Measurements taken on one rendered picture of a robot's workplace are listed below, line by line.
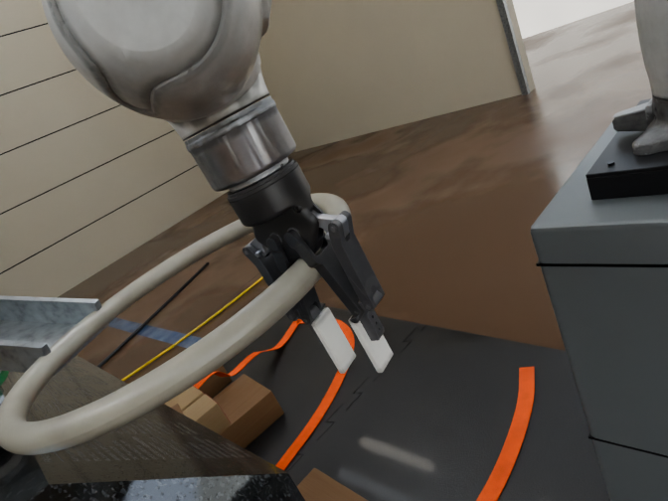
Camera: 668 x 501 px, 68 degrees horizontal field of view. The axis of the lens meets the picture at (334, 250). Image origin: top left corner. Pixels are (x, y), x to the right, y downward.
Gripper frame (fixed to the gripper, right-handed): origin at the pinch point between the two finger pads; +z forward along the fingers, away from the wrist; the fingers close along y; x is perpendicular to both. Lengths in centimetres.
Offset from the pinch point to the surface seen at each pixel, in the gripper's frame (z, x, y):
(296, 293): -9.4, 4.5, -1.1
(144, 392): -10.0, 18.0, 6.3
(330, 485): 66, -26, 61
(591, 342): 24.5, -27.8, -14.1
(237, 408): 63, -48, 119
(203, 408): 53, -38, 119
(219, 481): 15.5, 9.1, 27.7
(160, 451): 11.3, 8.8, 38.9
